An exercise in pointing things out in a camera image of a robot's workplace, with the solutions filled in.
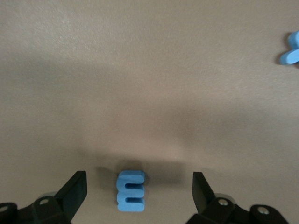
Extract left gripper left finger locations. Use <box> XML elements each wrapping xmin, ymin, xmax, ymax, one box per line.
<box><xmin>0</xmin><ymin>170</ymin><xmax>88</xmax><ymax>224</ymax></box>

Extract blue foam letter m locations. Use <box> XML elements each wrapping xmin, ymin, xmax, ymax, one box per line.
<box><xmin>116</xmin><ymin>169</ymin><xmax>145</xmax><ymax>213</ymax></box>

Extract blue foam letter x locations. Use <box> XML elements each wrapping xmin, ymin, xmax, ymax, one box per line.
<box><xmin>279</xmin><ymin>30</ymin><xmax>299</xmax><ymax>66</ymax></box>

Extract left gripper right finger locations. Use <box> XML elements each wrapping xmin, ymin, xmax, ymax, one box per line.
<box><xmin>185</xmin><ymin>172</ymin><xmax>290</xmax><ymax>224</ymax></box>

